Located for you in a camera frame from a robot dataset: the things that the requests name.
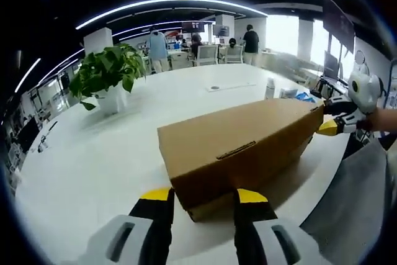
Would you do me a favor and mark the white office chair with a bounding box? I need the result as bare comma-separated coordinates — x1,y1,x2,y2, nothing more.
195,44,219,67
223,45,244,65

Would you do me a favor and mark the white ceiling light strip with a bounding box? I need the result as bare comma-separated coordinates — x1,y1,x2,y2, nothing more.
76,0,269,30

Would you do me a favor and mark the small black handled tool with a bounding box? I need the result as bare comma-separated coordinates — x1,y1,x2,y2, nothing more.
37,120,59,154

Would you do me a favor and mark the blue soft wipes packet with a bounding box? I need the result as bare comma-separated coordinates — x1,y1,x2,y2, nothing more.
294,91,317,104

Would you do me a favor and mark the hanging dark display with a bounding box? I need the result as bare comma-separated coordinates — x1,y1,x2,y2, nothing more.
321,0,356,52

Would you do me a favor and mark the brown cardboard shoe box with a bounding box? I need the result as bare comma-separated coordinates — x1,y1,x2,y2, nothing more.
156,97,326,223

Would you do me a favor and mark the white bottle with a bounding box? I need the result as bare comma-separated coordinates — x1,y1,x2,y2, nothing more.
265,78,276,99

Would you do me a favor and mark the grey mesh office chair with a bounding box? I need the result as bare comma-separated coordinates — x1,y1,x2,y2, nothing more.
300,138,392,265

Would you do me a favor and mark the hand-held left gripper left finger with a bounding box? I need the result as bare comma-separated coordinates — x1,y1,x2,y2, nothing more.
87,187,176,265

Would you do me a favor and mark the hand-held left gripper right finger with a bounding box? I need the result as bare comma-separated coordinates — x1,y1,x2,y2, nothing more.
232,187,311,265

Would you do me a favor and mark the green potted plant white pot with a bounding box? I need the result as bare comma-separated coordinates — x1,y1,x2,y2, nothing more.
68,43,148,116

